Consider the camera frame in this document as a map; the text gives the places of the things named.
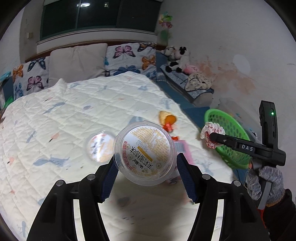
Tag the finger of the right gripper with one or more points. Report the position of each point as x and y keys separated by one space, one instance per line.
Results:
x=240 y=145

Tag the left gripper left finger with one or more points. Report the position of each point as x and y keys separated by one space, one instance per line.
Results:
x=55 y=218

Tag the pink snack wrapper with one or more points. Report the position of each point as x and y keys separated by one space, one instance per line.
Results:
x=181 y=147

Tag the clear jelly cup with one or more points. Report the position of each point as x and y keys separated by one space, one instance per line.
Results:
x=145 y=153

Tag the grey gloved right hand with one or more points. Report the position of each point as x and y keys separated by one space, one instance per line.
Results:
x=265 y=184

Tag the green plastic basket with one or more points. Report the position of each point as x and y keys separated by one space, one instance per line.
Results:
x=233 y=158

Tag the clear storage box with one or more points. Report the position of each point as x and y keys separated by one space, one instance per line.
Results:
x=231 y=107

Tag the orange snack wrapper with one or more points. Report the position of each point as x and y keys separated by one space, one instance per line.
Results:
x=168 y=128

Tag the spotted beige plush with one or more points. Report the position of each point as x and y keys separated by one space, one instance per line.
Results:
x=198 y=81

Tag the clear jelly cup lid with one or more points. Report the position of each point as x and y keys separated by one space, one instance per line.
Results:
x=99 y=147

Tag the white quilted blanket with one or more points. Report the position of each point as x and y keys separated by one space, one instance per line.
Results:
x=66 y=132

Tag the pink plush toy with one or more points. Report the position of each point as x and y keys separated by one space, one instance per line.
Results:
x=191 y=69

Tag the black white cow plush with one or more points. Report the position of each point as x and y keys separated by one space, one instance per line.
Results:
x=178 y=59

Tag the right butterfly pillow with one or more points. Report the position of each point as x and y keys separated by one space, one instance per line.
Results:
x=135 y=57

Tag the butterfly pillow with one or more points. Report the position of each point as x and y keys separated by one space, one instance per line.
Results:
x=135 y=57
x=31 y=77

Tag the left butterfly pillow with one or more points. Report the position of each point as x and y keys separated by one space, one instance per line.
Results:
x=31 y=77

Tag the beige pillow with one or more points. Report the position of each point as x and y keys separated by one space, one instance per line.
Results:
x=77 y=63

